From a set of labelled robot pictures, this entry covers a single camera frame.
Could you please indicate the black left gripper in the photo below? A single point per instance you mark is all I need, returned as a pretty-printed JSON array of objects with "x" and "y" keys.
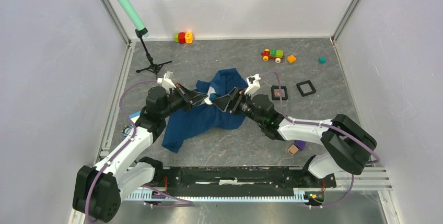
[{"x": 186, "y": 95}]

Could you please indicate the black square frame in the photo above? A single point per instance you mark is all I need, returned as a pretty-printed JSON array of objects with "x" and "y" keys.
[
  {"x": 306, "y": 88},
  {"x": 283, "y": 93}
]

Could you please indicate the purple cube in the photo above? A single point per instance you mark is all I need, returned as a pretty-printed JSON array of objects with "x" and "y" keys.
[{"x": 300, "y": 144}]

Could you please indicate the orange toy brick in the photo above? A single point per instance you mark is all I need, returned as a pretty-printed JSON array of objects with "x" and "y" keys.
[{"x": 291, "y": 59}]

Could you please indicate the blue patterned toy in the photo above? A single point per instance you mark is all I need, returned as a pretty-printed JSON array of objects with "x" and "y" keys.
[{"x": 127, "y": 131}]

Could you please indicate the black tripod microphone stand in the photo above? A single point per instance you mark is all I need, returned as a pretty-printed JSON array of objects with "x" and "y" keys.
[{"x": 153, "y": 67}]

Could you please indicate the tan wooden cube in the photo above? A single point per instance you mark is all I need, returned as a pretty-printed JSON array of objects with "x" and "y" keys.
[{"x": 292, "y": 150}]

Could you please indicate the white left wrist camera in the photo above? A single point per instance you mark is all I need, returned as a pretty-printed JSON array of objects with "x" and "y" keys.
[{"x": 166, "y": 82}]

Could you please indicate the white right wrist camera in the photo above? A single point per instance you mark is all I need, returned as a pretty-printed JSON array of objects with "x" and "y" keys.
[{"x": 253, "y": 83}]

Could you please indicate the red green orange toy blocks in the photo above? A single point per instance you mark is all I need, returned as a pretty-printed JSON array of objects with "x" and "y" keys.
[{"x": 184, "y": 37}]

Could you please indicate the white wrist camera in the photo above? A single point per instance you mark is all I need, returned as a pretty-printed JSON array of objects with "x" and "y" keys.
[
  {"x": 253, "y": 83},
  {"x": 166, "y": 82}
]

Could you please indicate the blue white block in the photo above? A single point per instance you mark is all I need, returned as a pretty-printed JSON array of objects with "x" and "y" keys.
[{"x": 135, "y": 116}]

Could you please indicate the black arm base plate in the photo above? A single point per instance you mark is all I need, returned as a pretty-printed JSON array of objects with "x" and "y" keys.
[{"x": 237, "y": 181}]

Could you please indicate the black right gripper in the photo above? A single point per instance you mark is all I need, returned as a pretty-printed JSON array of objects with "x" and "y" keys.
[{"x": 237, "y": 96}]

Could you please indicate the colourful toy block train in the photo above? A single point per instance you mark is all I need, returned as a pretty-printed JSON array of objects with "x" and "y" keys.
[{"x": 273, "y": 54}]

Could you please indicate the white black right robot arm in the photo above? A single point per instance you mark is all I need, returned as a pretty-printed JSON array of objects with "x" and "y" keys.
[{"x": 348, "y": 147}]

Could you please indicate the teal small cube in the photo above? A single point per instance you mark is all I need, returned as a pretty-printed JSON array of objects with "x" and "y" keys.
[{"x": 322, "y": 60}]

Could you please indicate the blue Mickey Mouse t-shirt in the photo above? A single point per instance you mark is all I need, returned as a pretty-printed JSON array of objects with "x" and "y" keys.
[{"x": 183, "y": 125}]

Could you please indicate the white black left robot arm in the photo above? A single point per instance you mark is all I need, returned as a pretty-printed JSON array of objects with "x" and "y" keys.
[{"x": 100, "y": 189}]

